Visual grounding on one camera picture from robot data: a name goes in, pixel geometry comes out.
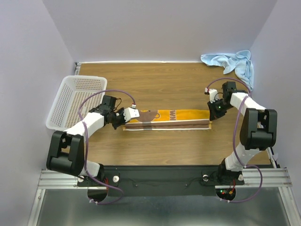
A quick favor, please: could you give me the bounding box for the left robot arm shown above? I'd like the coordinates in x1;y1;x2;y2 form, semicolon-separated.
46;95;130;186

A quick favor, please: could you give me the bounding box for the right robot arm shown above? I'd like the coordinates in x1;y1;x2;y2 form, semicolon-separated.
205;80;277;184

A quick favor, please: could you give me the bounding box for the aluminium frame rail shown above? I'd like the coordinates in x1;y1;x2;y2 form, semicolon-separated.
38;168;293;189

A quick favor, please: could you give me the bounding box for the light blue towel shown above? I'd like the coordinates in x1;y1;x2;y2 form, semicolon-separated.
200;50;254;91

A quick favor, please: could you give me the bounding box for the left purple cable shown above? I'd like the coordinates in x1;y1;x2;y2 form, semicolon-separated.
77;89;137;205

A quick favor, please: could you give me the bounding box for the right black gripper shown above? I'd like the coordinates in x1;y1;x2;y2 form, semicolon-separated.
207;97;233;121

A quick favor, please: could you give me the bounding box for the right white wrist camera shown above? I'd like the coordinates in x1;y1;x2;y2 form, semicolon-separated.
204;88;220;103

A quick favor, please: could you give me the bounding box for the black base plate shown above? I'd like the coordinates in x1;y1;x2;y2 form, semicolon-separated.
48;165;278;197

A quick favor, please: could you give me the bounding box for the white plastic basket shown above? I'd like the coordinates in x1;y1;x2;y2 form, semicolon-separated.
46;75;107;131

